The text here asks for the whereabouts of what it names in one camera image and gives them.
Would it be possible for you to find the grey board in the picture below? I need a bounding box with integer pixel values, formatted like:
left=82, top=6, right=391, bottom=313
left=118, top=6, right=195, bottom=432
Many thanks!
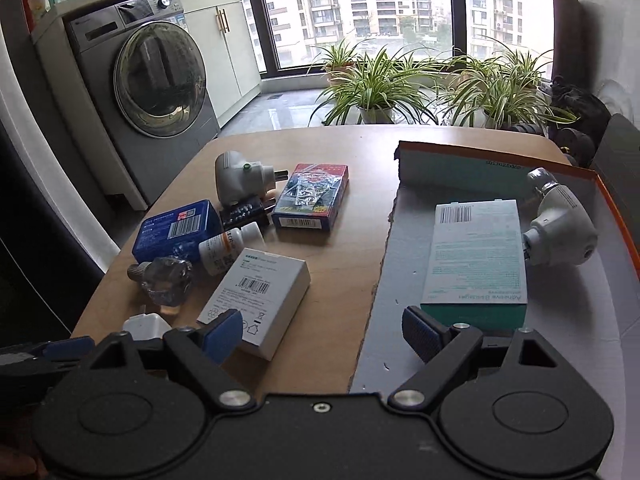
left=592, top=112, right=640, bottom=221

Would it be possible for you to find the black window frame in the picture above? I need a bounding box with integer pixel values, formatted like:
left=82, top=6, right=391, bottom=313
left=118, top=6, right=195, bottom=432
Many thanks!
left=240, top=0, right=568, bottom=80

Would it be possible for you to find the spider plant terracotta pot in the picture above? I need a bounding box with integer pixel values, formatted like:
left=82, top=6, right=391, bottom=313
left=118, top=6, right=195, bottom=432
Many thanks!
left=309, top=39, right=368, bottom=86

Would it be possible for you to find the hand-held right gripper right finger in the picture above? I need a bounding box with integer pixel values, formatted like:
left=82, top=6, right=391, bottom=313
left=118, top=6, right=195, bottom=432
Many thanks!
left=389, top=306, right=557, bottom=409

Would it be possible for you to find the grey front-load washing machine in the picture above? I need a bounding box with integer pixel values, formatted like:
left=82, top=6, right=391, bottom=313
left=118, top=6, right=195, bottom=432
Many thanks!
left=64, top=0, right=222, bottom=211

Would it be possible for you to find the black bag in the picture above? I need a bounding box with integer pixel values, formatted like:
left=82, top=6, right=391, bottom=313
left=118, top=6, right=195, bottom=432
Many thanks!
left=547, top=76, right=612, bottom=133

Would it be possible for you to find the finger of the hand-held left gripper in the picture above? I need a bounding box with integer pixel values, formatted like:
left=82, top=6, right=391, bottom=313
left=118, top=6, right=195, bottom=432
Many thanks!
left=42, top=336, right=97, bottom=363

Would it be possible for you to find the orange-rimmed cardboard tray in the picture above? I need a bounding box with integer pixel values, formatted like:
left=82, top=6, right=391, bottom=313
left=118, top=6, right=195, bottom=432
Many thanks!
left=347, top=140, right=640, bottom=396

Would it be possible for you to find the white pill bottle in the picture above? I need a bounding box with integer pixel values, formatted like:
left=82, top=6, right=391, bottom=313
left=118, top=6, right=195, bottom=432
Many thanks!
left=198, top=222, right=265, bottom=277

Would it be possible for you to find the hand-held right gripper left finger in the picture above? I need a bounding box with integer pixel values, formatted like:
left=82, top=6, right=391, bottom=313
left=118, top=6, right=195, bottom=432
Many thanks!
left=87, top=308, right=254, bottom=408

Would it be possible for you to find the red and blue card box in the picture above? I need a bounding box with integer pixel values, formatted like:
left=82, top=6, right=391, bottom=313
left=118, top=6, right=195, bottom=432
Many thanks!
left=271, top=162, right=350, bottom=232

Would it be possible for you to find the teal bandage box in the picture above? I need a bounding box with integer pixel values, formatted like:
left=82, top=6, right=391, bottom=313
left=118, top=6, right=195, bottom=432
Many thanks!
left=420, top=200, right=527, bottom=333

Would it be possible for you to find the blue plastic box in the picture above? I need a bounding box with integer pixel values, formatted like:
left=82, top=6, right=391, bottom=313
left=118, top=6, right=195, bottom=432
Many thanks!
left=131, top=199, right=224, bottom=264

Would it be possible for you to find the white plug adapter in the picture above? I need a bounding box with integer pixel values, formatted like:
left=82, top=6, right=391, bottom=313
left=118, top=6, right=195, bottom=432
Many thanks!
left=121, top=313, right=173, bottom=341

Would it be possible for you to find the white cardboard box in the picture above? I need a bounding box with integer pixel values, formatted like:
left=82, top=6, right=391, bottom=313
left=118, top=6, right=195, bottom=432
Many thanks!
left=196, top=248, right=312, bottom=362

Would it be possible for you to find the large spider plant white pot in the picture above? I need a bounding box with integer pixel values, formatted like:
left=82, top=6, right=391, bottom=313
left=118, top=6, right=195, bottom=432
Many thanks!
left=309, top=47, right=451, bottom=127

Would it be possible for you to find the black charger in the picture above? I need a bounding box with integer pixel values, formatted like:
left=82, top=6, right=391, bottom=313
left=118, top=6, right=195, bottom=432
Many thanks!
left=220, top=196, right=277, bottom=228

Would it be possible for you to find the white plug-in repellent device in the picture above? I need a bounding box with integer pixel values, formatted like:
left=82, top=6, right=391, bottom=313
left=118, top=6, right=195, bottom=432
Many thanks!
left=522, top=167, right=599, bottom=267

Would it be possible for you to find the clear liquid bottle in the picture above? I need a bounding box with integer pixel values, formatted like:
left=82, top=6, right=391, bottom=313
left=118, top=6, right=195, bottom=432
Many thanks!
left=127, top=256, right=194, bottom=309

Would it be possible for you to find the white cabinet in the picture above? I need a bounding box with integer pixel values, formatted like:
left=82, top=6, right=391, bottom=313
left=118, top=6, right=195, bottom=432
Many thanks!
left=31, top=0, right=263, bottom=211

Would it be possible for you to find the grey plug-in repellent device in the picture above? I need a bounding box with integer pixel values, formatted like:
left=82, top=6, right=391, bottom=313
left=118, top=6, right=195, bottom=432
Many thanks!
left=215, top=151, right=288, bottom=208

